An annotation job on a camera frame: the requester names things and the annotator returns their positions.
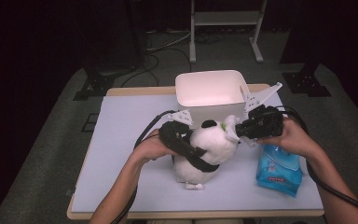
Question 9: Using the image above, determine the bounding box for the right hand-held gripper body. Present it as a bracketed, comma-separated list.
[243, 81, 284, 140]

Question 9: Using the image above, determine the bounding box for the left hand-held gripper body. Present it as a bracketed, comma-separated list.
[158, 109, 198, 157]

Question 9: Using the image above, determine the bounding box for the white wet wipe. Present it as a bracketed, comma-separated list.
[224, 114, 258, 148]

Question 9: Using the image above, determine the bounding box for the panda plush toy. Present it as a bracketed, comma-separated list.
[171, 115, 241, 191]

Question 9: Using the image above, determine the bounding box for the white plastic storage bin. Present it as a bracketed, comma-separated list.
[174, 69, 252, 129]

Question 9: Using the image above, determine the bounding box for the blue wet wipes packet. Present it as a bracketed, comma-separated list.
[255, 143, 304, 198]

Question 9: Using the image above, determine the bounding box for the person's left hand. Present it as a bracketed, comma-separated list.
[131, 128, 182, 163]

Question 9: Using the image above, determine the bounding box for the person's right hand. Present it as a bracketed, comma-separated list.
[255, 118, 317, 159]

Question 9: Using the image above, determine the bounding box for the black stand base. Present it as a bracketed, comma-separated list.
[73, 66, 117, 102]
[282, 60, 333, 98]

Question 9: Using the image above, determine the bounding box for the dark upright stand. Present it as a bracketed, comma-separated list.
[125, 0, 148, 66]

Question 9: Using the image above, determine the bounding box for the white metal stand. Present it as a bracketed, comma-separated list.
[188, 0, 269, 64]

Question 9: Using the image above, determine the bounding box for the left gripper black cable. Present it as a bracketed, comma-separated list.
[110, 109, 177, 224]

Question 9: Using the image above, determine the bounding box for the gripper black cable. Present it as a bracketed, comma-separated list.
[274, 105, 358, 222]
[110, 109, 177, 224]

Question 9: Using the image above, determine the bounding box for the bundle of floor cables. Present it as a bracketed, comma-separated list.
[117, 27, 227, 89]

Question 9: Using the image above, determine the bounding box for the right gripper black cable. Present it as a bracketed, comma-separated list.
[274, 105, 358, 222]

